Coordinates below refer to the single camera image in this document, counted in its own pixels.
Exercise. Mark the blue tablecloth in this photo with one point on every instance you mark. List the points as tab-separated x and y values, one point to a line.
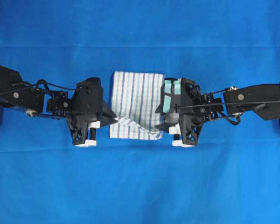
231	177

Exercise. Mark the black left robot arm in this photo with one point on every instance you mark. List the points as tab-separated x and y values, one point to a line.
37	100

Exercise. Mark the blue white striped towel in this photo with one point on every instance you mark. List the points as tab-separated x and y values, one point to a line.
135	97

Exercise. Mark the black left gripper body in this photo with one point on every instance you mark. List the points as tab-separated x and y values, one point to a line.
85	108

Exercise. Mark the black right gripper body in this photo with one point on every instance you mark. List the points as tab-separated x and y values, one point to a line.
179	96

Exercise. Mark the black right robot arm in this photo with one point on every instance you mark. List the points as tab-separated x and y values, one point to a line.
263	99

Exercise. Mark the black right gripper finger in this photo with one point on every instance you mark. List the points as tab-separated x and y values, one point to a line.
159	109
163	127

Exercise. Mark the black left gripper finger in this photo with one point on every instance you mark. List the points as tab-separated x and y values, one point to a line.
109	117

